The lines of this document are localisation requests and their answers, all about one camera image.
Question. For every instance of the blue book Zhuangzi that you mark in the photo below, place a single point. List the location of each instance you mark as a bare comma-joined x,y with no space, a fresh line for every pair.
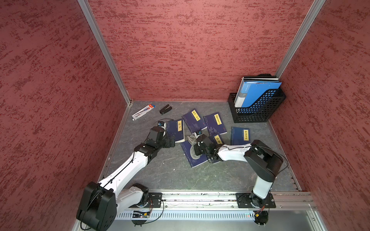
175,130

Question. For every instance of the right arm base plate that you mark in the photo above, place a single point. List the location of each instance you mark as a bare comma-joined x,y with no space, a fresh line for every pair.
249,200

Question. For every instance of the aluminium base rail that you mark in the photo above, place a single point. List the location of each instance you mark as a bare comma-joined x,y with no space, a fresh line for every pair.
291,208

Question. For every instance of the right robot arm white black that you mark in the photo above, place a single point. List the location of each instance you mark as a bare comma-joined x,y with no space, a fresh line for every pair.
265,162

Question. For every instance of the dark folders behind blue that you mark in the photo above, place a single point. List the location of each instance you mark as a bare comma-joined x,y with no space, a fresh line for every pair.
261,77

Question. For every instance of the blue book Hanfeizi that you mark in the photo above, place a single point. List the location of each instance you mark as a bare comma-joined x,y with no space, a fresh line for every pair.
216,139

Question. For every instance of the black stapler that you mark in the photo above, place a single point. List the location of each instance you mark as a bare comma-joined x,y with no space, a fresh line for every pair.
165,109

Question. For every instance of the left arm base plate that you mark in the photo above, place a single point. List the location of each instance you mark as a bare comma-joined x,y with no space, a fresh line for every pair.
153,201

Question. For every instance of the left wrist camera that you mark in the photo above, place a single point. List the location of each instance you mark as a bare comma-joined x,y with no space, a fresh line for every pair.
161,124

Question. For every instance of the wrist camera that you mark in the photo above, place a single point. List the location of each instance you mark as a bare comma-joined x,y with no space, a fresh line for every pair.
161,124
198,133

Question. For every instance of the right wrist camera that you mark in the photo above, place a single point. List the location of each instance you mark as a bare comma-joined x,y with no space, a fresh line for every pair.
198,133

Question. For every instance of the blue book Tang poems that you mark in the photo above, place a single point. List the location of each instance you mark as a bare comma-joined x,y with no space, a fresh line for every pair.
194,121

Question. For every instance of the blue folder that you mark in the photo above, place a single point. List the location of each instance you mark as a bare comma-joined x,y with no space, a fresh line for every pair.
250,91

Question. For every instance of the blue book Yuewei notes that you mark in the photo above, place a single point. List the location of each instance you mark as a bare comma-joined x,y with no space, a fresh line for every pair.
214,123

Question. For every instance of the blue book Shijing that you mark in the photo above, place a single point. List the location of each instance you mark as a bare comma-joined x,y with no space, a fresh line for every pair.
189,152

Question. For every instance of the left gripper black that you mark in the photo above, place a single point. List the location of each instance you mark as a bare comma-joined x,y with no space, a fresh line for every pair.
167,139

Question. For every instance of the black mesh file holder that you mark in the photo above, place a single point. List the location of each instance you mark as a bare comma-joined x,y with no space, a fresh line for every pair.
261,110

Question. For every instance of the grey knitted cloth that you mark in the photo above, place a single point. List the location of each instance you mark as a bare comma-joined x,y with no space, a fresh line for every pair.
193,141

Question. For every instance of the white red pen package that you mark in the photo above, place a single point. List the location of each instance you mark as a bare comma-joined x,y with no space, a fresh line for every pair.
143,111

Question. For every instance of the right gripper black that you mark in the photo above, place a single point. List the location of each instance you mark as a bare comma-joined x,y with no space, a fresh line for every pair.
197,147

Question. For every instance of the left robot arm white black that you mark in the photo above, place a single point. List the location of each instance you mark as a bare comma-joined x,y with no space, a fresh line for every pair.
101,201

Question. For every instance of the blue book Mengxi Bitan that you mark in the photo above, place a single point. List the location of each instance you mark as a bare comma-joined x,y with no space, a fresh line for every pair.
240,136

